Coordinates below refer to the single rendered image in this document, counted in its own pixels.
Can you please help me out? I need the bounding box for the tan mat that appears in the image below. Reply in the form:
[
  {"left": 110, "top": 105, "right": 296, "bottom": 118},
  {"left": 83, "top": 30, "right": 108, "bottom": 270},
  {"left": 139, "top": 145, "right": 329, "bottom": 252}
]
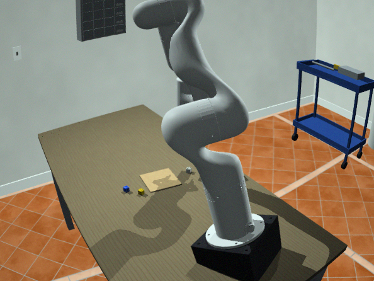
[{"left": 140, "top": 168, "right": 182, "bottom": 192}]

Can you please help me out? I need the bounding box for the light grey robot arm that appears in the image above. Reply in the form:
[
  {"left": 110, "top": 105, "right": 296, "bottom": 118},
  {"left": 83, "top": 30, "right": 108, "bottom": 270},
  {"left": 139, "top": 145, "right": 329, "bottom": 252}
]
[{"left": 132, "top": 0, "right": 264, "bottom": 249}]

